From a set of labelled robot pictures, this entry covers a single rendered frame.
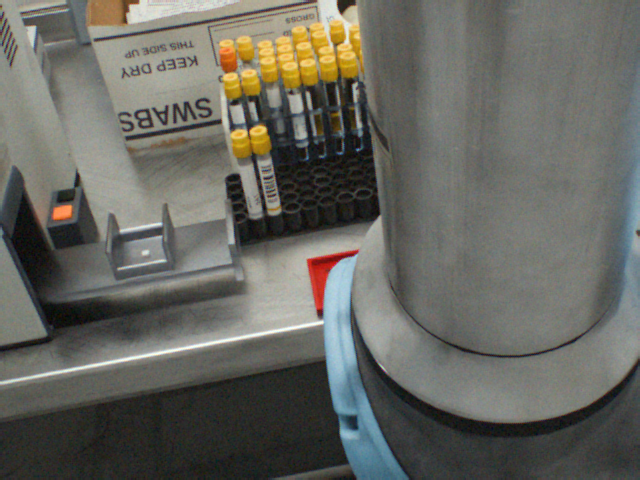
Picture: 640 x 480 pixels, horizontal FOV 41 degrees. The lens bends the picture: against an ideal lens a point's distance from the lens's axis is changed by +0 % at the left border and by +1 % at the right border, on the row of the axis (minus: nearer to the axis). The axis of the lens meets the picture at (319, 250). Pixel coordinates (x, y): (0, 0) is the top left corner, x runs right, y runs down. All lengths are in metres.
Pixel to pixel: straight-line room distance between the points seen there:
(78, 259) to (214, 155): 0.23
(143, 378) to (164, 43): 0.37
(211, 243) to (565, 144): 0.56
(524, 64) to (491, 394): 0.15
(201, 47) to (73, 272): 0.29
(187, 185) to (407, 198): 0.67
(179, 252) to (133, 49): 0.27
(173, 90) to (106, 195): 0.13
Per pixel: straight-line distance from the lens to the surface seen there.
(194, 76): 0.94
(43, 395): 0.76
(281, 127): 0.88
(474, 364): 0.31
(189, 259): 0.74
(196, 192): 0.89
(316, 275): 0.75
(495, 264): 0.25
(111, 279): 0.74
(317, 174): 0.84
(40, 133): 0.87
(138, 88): 0.95
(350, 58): 0.83
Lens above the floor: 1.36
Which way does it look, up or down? 39 degrees down
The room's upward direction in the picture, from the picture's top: 9 degrees counter-clockwise
